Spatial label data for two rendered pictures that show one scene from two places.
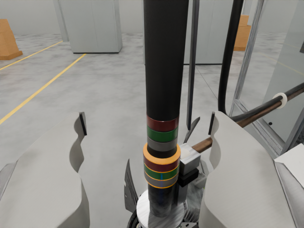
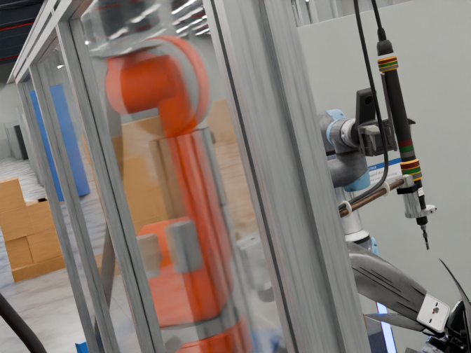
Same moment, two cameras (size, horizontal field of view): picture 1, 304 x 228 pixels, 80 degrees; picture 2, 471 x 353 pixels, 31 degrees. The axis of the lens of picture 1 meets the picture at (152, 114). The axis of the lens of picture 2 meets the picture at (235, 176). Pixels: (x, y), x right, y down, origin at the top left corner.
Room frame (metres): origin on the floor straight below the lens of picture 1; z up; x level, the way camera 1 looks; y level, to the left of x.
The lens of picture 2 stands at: (1.91, -0.91, 1.88)
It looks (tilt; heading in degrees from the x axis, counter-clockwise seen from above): 7 degrees down; 164
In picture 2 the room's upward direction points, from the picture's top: 14 degrees counter-clockwise
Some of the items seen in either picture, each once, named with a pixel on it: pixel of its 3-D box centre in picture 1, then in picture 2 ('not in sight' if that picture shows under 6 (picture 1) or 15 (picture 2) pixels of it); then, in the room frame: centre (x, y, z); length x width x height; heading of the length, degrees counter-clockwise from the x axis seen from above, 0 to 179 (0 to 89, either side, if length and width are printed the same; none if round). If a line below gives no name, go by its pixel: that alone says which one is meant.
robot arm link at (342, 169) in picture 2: not in sight; (347, 171); (-0.20, -0.01, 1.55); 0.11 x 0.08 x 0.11; 76
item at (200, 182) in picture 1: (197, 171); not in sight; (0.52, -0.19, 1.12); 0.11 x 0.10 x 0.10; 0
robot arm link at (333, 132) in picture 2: not in sight; (345, 134); (-0.20, 0.00, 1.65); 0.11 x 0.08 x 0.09; 0
